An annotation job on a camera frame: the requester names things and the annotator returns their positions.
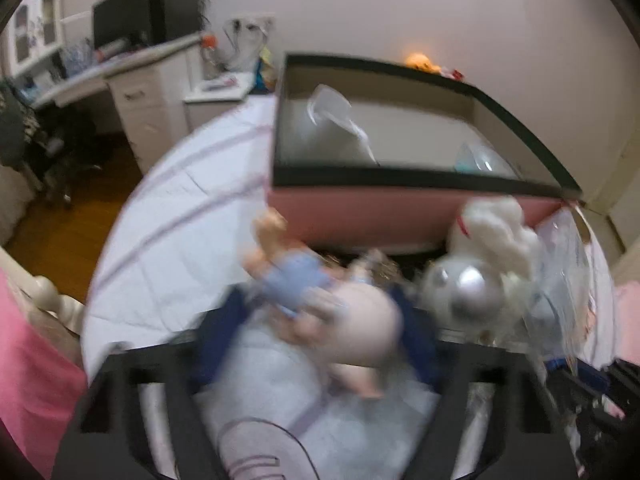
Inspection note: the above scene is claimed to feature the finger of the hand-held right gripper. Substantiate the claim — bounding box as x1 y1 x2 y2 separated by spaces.
546 356 640 411

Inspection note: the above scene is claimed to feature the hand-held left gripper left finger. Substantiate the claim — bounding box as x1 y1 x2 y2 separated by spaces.
50 290 244 480

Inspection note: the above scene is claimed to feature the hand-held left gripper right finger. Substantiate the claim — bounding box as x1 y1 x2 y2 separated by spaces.
394 287 597 480

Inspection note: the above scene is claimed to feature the pale pink round toy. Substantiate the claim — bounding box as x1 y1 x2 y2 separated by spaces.
305 282 403 401

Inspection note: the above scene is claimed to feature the small baby doll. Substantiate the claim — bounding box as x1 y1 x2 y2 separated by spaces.
242 207 351 346

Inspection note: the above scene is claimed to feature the pink box with black rim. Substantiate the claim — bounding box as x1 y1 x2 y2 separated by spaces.
262 52 583 251

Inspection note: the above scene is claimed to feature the pink fabric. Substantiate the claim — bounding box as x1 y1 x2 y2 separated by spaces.
614 281 640 362

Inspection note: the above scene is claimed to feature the black glittery case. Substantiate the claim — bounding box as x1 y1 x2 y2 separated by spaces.
312 247 441 282

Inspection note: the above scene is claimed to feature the clear plastic bag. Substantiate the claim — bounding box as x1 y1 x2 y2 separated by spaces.
527 207 603 363

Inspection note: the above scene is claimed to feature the clear heart acrylic plaque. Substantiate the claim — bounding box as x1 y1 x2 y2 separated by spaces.
217 417 321 480

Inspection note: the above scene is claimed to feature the white plush toy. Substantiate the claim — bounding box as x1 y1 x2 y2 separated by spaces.
447 196 543 281

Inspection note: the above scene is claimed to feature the pink blanket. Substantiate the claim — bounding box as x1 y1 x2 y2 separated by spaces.
0 267 89 480

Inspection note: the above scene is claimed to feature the bluish clear plastic packet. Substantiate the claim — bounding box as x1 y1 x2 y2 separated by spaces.
454 141 517 179

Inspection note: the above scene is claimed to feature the white nightstand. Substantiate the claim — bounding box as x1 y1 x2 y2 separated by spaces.
182 72 257 134

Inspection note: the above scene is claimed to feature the black office chair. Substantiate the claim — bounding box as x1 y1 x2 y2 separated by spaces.
22 107 103 209

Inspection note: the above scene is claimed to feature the white desk with drawers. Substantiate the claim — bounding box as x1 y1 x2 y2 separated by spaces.
27 35 206 173

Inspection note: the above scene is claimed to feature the clear plastic cup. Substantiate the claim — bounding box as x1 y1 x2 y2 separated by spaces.
306 84 381 166

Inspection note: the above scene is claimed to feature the blue yellow snack bag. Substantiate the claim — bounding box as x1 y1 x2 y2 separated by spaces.
254 46 279 94

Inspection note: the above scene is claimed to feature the orange octopus plush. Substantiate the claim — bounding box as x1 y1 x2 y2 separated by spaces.
404 52 437 72

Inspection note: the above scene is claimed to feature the bottle with orange cap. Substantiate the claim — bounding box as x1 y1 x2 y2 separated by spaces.
200 34 221 79

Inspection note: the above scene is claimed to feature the grey patterned jacket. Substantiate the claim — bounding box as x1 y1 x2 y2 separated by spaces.
0 81 32 167

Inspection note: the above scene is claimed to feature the black speaker tower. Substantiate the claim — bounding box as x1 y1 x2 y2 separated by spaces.
147 0 203 43

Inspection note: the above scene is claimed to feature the black computer monitor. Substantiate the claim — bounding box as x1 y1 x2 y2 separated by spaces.
92 0 152 52

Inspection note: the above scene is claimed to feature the white hutch cabinet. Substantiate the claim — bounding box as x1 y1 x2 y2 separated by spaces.
7 0 64 79

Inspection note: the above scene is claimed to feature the white bed frame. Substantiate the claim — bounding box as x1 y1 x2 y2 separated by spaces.
0 245 87 342

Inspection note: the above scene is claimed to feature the white wall outlet strip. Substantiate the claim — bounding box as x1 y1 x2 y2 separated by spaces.
235 12 277 28

